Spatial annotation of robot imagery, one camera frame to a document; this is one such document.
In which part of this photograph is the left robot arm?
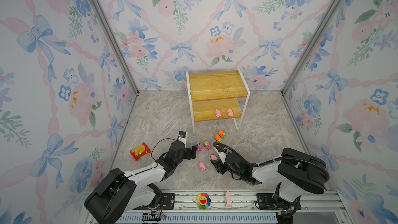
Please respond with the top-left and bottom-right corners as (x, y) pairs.
(84, 139), (198, 224)

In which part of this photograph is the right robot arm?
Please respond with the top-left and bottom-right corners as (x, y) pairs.
(212, 143), (330, 212)

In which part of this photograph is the pink truck green top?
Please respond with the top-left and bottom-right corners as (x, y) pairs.
(204, 141), (211, 151)

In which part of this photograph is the green truck orange top near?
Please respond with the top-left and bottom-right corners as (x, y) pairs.
(215, 135), (222, 143)

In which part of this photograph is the green truck orange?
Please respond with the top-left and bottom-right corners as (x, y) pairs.
(218, 130), (226, 138)
(215, 135), (222, 143)

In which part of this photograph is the green truck orange top far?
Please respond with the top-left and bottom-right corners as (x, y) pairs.
(218, 130), (226, 138)

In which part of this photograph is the pink eraser block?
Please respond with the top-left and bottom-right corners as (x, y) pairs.
(225, 191), (232, 208)

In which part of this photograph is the red snack packet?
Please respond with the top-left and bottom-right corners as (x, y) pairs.
(130, 142), (151, 161)

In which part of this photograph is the colourful smiling flower plush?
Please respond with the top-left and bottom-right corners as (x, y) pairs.
(195, 193), (211, 210)

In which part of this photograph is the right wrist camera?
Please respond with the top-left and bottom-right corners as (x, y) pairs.
(217, 147), (229, 164)

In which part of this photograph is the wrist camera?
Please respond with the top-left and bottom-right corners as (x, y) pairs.
(217, 147), (229, 164)
(177, 131), (187, 146)

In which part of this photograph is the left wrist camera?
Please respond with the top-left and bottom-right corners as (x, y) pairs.
(177, 131), (187, 146)

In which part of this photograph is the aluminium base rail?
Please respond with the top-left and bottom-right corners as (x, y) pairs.
(81, 189), (350, 224)

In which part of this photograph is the wooden two-tier shelf white frame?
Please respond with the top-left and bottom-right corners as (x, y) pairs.
(186, 68), (251, 135)

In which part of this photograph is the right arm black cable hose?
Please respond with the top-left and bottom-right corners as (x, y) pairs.
(212, 142), (330, 184)

